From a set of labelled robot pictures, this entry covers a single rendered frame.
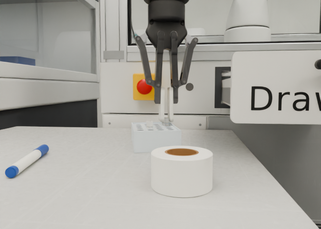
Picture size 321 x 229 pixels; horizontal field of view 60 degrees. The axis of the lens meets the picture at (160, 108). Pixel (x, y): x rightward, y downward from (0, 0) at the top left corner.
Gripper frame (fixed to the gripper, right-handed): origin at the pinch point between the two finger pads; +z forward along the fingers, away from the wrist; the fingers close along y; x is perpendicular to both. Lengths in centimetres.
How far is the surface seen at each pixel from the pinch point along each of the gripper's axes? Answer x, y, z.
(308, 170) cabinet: -10.6, -40.5, 18.7
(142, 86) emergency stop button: -14.4, 3.9, -3.6
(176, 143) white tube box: 9.2, -0.5, 6.3
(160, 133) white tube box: 9.2, 2.3, 4.6
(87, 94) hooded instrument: -105, 29, 1
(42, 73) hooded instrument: -59, 41, -9
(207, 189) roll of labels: 28.9, 0.0, 7.3
